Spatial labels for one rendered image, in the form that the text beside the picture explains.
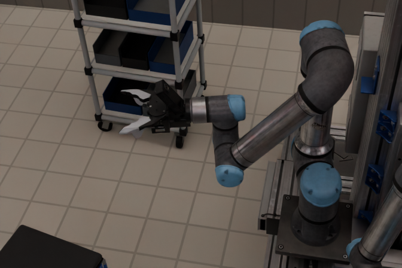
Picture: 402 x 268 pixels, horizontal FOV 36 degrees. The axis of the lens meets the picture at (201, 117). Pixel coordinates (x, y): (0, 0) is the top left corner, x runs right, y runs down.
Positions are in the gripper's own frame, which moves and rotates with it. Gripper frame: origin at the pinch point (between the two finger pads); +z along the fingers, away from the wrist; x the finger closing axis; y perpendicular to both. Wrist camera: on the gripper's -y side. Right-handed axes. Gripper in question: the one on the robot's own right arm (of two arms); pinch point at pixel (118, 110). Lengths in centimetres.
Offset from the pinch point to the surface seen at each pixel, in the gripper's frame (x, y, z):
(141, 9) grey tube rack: 108, 60, 2
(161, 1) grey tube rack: 114, 60, -7
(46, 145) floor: 92, 137, 62
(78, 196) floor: 55, 132, 41
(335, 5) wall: 178, 128, -109
